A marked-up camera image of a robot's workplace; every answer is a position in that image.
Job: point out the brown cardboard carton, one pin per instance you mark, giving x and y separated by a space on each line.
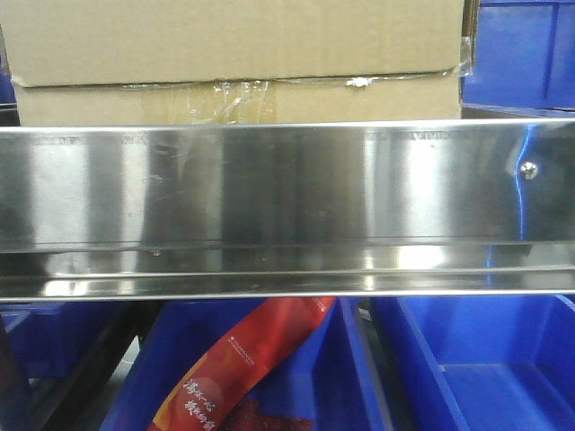
116 63

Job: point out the blue bin holding snack bag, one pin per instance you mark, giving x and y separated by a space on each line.
330 380

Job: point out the red snack bag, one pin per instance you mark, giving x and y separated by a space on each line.
209 391

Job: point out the blue bin lower right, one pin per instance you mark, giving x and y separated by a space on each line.
483 362

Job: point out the blue bin lower left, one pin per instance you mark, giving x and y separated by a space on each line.
49 339

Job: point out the blue bin upper right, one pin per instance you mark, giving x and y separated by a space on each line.
524 55

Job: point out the stainless steel shelf rail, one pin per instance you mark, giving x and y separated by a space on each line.
380 208

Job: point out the shelf rail screw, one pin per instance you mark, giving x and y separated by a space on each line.
528 170

